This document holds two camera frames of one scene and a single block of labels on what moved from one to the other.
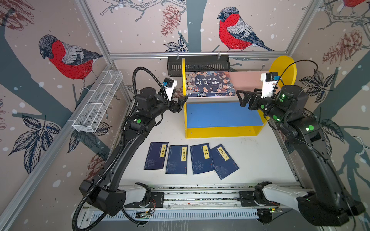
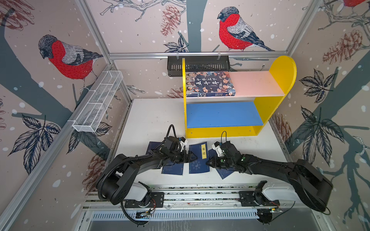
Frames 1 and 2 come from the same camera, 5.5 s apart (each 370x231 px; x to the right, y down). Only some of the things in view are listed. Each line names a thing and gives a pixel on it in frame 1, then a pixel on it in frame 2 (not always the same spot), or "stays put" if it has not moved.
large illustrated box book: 209,83 stays put
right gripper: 257,99 -> 215,162
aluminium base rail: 196,201 stays put
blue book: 201,159 stays put
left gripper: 173,108 -> 188,159
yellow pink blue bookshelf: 223,117 stays put
